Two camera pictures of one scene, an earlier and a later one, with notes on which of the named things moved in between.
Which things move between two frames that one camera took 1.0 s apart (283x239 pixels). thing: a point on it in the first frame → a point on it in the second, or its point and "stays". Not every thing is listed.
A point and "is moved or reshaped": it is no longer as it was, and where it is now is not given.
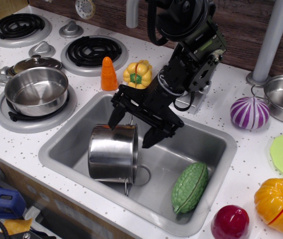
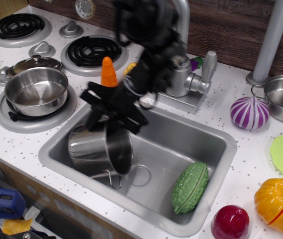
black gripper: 152,102 → 117,104
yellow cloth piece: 14,226 stays
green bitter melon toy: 189,186 stays
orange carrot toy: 109,79 stays
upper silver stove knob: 71,30 stays
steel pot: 113,154 is moved or reshaped
